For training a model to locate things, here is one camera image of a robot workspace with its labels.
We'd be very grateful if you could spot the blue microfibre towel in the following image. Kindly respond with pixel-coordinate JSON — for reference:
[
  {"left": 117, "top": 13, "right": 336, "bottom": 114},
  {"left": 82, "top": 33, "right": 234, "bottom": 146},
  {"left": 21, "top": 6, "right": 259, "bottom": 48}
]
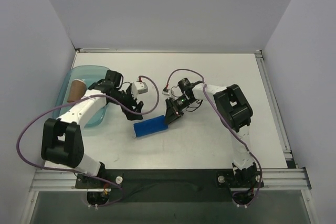
[{"left": 133, "top": 115, "right": 168, "bottom": 137}]

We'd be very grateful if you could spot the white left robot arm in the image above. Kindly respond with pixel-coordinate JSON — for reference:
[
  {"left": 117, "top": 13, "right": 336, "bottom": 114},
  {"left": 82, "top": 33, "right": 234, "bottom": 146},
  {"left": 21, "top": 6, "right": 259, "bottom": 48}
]
[{"left": 41, "top": 70, "right": 148, "bottom": 188}]

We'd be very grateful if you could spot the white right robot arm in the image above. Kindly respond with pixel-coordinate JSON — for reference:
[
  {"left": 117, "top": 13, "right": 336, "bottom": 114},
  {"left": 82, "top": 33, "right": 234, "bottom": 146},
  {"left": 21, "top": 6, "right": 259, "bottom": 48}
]
[{"left": 164, "top": 78, "right": 260, "bottom": 187}]

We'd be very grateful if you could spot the translucent blue plastic tray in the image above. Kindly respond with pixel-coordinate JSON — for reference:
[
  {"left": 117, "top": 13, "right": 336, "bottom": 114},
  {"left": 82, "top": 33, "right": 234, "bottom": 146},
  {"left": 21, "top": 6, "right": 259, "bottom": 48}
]
[{"left": 52, "top": 65, "right": 109, "bottom": 127}]

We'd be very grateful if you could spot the rolled brown towel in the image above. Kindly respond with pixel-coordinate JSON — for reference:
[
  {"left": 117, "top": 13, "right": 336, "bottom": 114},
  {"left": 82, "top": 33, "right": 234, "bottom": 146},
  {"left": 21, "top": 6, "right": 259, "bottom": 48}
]
[{"left": 67, "top": 79, "right": 87, "bottom": 103}]

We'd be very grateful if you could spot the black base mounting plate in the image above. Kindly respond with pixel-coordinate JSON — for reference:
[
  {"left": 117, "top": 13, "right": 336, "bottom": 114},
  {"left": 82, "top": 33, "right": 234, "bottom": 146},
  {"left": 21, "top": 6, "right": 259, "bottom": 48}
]
[{"left": 75, "top": 168, "right": 265, "bottom": 204}]

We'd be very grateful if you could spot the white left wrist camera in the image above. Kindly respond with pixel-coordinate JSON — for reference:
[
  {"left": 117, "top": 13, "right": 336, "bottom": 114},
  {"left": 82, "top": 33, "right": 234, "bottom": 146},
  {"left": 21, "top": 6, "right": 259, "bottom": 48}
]
[{"left": 131, "top": 81, "right": 148, "bottom": 98}]

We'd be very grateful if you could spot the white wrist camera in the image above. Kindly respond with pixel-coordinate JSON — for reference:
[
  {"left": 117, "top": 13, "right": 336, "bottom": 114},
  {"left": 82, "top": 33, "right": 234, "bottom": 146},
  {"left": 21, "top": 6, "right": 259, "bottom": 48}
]
[
  {"left": 162, "top": 88, "right": 171, "bottom": 96},
  {"left": 131, "top": 81, "right": 148, "bottom": 98}
]

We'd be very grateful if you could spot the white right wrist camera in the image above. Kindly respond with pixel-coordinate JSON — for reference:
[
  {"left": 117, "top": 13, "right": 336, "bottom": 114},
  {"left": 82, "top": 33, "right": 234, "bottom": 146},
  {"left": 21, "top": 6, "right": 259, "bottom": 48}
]
[{"left": 162, "top": 88, "right": 171, "bottom": 96}]

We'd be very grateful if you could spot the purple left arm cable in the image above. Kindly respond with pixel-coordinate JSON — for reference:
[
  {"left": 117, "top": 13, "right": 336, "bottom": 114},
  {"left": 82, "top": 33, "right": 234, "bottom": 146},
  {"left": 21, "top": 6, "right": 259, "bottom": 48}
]
[{"left": 16, "top": 75, "right": 160, "bottom": 207}]

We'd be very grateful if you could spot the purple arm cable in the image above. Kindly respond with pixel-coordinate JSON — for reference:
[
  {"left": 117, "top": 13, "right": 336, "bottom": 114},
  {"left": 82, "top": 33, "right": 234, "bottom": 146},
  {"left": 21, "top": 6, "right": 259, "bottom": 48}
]
[
  {"left": 16, "top": 75, "right": 160, "bottom": 207},
  {"left": 164, "top": 68, "right": 263, "bottom": 206}
]

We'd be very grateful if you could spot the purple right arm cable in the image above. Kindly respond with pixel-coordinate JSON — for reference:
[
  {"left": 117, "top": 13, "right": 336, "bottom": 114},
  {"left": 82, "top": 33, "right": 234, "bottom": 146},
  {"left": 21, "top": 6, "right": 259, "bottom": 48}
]
[{"left": 164, "top": 68, "right": 263, "bottom": 206}]

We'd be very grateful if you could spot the front aluminium frame rail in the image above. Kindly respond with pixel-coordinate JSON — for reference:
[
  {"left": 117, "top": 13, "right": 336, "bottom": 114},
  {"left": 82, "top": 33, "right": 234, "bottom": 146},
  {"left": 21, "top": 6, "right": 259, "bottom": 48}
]
[{"left": 30, "top": 168, "right": 311, "bottom": 191}]

